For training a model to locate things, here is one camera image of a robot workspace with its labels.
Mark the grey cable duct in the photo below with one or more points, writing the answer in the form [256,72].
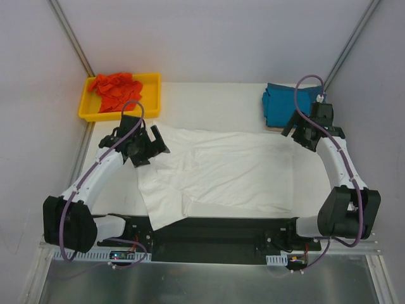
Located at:
[117,256]
[277,260]

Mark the folded blue t shirt stack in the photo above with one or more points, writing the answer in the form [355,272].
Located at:
[278,103]

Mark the front aluminium rail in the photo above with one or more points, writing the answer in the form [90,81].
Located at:
[366,247]

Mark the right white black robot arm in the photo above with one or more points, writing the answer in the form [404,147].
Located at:
[350,210]

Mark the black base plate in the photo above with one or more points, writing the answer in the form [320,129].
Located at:
[246,241]

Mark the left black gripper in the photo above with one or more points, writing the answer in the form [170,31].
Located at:
[149,149]

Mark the white t shirt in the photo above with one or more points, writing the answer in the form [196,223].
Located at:
[234,169]

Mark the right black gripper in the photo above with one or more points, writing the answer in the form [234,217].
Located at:
[300,132]

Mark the left aluminium frame post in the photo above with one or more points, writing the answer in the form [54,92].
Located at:
[67,29]

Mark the left grey cable duct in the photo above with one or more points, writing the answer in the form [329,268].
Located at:
[117,256]

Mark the orange t shirt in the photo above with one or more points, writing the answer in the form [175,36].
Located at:
[115,91]

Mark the right grey cable duct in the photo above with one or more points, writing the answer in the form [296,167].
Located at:
[277,260]

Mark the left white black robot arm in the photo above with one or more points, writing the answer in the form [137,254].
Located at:
[68,220]

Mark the yellow plastic bin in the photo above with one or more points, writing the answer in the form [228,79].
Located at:
[151,100]

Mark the right aluminium frame post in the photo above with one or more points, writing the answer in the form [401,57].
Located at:
[352,40]

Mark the aluminium frame post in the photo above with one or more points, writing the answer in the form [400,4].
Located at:
[352,40]
[67,29]

